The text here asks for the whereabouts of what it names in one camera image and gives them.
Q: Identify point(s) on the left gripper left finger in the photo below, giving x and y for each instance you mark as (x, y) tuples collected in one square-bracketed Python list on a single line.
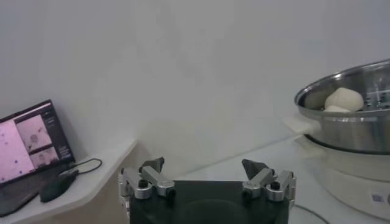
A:
[(157, 179)]

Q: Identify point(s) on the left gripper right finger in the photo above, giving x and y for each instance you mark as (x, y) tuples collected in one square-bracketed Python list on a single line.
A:
[(260, 178)]

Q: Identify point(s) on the white steamed baozi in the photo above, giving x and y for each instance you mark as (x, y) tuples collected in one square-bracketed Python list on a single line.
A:
[(336, 109), (344, 98)]

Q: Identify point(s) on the stainless steel steamer basket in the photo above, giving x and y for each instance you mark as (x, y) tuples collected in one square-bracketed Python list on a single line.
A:
[(350, 134)]

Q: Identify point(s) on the white side table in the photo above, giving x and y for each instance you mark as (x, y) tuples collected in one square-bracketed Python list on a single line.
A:
[(100, 176)]

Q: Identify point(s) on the cream electric cooker pot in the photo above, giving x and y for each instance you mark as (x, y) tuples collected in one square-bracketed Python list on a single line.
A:
[(344, 176)]

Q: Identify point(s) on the black computer mouse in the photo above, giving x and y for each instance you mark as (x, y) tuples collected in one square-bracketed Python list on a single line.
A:
[(56, 187)]

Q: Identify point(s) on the laptop with pink screen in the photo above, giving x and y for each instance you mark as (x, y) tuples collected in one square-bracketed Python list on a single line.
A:
[(24, 146)]

